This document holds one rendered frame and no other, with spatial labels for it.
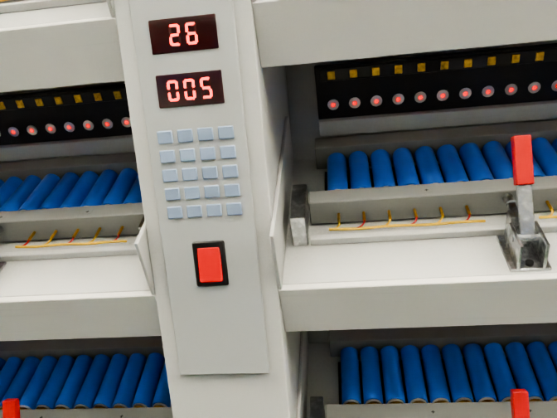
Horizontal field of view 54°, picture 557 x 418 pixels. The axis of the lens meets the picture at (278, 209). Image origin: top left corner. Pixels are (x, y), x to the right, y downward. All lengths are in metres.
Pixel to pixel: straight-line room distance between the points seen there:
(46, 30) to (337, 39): 0.20
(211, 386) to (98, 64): 0.26
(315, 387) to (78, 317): 0.25
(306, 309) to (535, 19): 0.25
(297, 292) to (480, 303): 0.13
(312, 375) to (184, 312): 0.21
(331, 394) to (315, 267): 0.19
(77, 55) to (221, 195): 0.14
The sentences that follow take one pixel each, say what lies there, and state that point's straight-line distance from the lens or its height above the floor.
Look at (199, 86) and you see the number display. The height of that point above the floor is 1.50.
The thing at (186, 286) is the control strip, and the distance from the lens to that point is 0.42.
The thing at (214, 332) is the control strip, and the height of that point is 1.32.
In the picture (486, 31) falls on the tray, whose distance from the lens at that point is 0.40.
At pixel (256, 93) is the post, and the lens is 0.38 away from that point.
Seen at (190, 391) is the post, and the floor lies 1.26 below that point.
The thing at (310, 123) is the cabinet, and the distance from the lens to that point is 0.58.
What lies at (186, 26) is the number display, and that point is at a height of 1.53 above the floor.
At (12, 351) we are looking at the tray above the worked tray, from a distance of 0.70.
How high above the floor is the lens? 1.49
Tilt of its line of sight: 12 degrees down
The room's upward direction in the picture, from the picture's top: 5 degrees counter-clockwise
